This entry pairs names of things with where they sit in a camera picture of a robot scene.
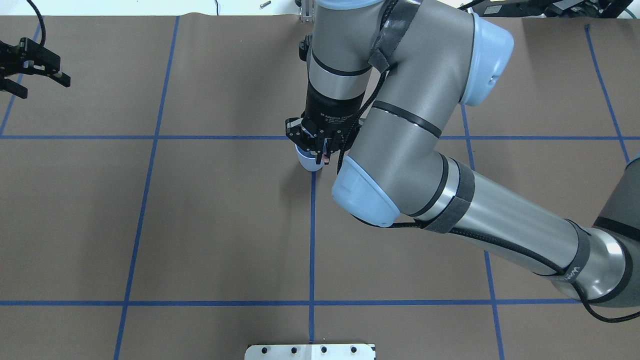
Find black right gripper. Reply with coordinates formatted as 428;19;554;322
285;82;365;163

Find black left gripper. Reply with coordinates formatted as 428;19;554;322
0;38;71;100

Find light blue plastic cup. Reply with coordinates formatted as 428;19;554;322
295;146;325;173

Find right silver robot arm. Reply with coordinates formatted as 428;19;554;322
285;0;639;308

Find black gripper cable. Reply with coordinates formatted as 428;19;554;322
26;0;47;51

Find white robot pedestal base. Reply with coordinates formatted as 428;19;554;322
244;343;377;360

